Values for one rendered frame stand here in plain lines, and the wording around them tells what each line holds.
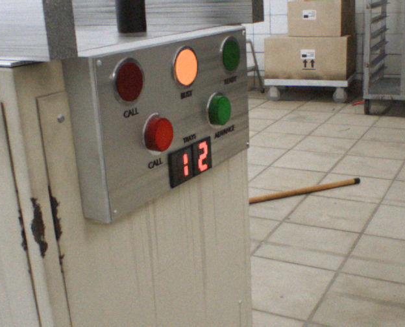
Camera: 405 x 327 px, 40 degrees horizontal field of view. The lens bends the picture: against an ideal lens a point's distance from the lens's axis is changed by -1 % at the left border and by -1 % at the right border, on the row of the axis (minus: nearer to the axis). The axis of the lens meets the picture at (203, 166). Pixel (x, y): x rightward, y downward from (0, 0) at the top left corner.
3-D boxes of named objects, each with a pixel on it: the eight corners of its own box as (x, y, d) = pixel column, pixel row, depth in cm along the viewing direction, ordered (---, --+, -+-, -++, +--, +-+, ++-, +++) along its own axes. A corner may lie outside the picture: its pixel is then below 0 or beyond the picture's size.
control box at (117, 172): (80, 217, 49) (58, 54, 44) (226, 145, 67) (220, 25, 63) (111, 224, 47) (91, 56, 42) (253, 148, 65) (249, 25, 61)
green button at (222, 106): (204, 127, 58) (202, 98, 57) (219, 121, 60) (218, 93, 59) (217, 128, 57) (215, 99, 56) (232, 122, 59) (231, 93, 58)
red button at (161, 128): (141, 154, 50) (137, 121, 49) (161, 145, 52) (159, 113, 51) (155, 156, 49) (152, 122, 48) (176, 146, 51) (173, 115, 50)
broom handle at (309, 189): (88, 234, 213) (87, 228, 213) (87, 231, 216) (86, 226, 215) (360, 183, 249) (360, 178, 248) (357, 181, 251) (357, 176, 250)
